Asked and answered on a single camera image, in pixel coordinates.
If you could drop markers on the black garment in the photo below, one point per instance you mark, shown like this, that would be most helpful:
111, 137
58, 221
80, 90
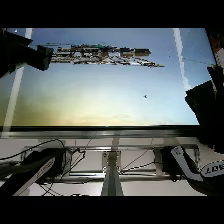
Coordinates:
208, 110

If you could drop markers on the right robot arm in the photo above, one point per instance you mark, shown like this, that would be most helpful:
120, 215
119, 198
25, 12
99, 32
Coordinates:
186, 166

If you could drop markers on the silver frame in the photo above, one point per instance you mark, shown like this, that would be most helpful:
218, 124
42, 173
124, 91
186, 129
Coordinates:
111, 180

